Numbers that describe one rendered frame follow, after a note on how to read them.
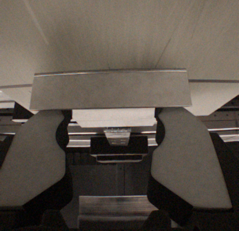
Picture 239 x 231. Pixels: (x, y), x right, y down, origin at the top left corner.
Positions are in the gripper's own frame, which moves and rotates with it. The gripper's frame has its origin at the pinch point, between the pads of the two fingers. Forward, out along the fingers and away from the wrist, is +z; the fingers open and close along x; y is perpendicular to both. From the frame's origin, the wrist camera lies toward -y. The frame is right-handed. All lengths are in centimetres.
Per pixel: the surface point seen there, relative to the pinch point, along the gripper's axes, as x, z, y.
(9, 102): -14.1, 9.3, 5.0
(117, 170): -1, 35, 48
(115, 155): -0.6, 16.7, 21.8
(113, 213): -0.5, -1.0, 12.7
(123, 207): 0.6, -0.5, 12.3
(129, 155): 2.1, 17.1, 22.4
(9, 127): -28.2, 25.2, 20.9
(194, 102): 6.6, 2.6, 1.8
